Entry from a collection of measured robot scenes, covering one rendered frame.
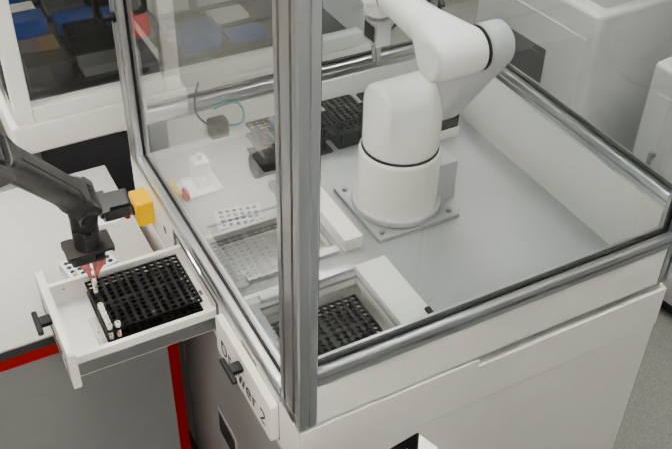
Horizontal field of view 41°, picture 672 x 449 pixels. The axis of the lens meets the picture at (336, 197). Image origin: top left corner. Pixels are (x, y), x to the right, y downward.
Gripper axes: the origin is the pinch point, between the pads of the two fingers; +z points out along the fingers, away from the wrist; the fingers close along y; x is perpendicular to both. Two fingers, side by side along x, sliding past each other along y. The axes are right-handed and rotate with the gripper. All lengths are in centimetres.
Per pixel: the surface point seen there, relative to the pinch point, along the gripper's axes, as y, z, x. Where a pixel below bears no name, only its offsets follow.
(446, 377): -56, 4, 57
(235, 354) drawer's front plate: -21.0, 6.2, 30.0
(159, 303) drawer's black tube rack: -12.2, 7.7, 7.2
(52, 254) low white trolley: 2.8, 22.7, -36.8
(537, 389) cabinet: -84, 22, 57
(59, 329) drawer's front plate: 10.2, 5.1, 7.9
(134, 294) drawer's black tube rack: -8.1, 7.8, 1.8
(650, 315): -115, 12, 57
